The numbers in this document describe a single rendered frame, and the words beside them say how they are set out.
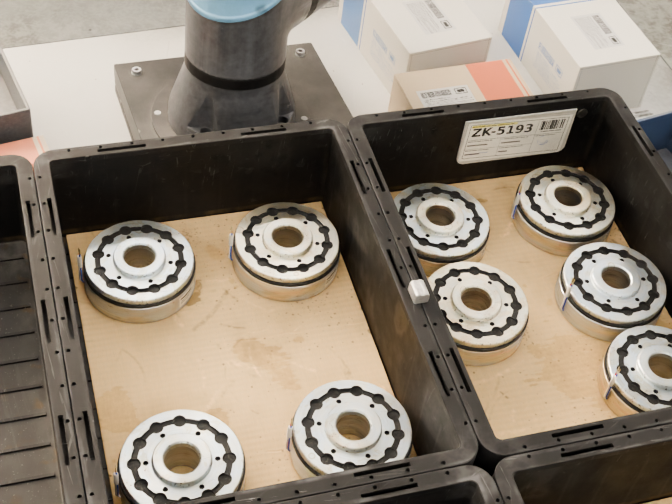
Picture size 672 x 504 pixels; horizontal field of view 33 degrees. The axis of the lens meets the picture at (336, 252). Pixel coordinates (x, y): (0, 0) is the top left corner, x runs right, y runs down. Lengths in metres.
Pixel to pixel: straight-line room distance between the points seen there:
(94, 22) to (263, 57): 1.52
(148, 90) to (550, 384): 0.63
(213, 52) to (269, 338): 0.36
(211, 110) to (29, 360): 0.41
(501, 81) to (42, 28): 1.51
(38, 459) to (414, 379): 0.32
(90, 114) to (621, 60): 0.68
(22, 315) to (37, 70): 0.52
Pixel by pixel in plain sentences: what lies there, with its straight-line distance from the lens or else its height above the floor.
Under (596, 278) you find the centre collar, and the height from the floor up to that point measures 0.87.
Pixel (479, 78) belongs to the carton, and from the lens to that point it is 1.47.
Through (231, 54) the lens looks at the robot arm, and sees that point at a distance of 1.28.
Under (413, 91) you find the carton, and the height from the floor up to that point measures 0.78.
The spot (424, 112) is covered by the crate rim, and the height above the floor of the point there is 0.93.
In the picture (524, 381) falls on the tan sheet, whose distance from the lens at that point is 1.09.
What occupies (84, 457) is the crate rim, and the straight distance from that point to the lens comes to 0.90.
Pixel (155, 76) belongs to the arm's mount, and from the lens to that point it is 1.46.
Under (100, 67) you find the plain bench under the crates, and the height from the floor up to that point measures 0.70.
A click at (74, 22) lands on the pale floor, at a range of 2.78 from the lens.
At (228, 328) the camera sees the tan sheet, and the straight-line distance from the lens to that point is 1.08.
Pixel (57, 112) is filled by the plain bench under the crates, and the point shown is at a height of 0.70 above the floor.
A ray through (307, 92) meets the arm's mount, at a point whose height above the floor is 0.74.
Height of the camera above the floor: 1.68
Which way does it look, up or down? 48 degrees down
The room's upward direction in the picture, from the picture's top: 9 degrees clockwise
